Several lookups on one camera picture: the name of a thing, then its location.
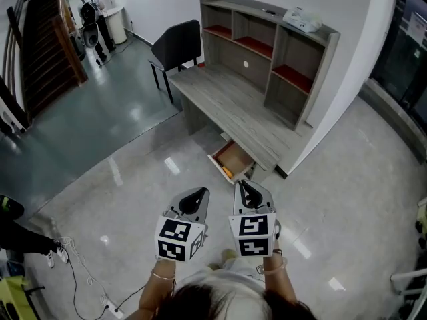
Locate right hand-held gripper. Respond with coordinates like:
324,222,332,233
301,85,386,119
228,179,282,258

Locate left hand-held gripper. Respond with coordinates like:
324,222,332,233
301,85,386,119
153,187,211,264

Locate white wooden drawer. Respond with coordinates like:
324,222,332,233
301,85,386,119
207,139,257,185

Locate person's right forearm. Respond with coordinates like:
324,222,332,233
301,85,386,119
262,255,298,305

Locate person's left forearm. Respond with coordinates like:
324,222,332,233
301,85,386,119
138,257,177,313

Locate clear bangle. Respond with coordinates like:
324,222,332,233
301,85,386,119
261,257,288,275

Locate person's white shirt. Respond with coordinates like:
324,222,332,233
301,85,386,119
181,257,268,301

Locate white power strip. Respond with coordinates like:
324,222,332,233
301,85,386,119
99,294,125,319

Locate grey wooden shelf unit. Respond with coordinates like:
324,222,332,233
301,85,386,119
199,0,341,132

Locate black chair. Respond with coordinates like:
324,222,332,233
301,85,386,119
147,19,203,105

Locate white metal rack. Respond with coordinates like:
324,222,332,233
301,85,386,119
389,197,427,320

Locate white plastic bag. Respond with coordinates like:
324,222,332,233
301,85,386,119
282,6,324,33

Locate grey oval device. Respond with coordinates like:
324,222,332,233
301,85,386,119
81,23,101,49

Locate black glass double door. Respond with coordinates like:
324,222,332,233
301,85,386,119
368,0,427,121

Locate brown wooden staircase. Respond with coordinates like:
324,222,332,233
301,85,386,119
0,0,90,135

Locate white paper notice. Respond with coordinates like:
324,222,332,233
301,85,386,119
408,11,427,45

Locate thin gold bracelet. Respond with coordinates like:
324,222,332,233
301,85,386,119
150,269,177,281

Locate white cable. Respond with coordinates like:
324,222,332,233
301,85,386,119
59,235,113,301

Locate black cable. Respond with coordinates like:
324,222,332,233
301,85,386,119
66,255,149,320

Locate white pedestal stand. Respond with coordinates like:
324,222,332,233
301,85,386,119
102,6,129,45

